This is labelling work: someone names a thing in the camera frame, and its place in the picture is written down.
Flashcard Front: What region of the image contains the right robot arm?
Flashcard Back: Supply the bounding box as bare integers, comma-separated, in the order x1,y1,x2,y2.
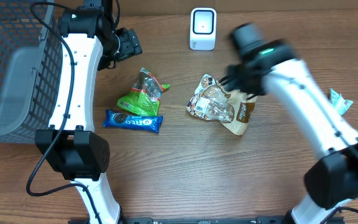
221,23,358,223

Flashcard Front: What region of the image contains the white barcode scanner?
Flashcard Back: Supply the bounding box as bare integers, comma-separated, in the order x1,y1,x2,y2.
190,7,217,51

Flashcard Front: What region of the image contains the green snack packet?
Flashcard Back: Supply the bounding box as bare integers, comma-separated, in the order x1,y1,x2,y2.
117,67,170,116

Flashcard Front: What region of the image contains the teal snack packet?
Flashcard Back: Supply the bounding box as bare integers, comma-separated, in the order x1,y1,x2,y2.
329,88,353,116

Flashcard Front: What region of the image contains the blue Oreo cookie pack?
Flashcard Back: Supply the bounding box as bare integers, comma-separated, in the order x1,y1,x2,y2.
103,110,163,133

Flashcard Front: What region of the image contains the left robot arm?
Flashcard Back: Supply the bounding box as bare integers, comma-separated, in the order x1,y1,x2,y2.
35,1,142,223

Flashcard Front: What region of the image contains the beige paper pouch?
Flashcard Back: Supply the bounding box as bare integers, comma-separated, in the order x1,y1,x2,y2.
186,74,257,136

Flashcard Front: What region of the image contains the grey plastic mesh basket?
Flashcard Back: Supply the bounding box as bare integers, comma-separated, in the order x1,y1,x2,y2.
0,0,62,144

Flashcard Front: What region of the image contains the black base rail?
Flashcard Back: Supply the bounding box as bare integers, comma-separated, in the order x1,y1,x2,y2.
68,214,345,224

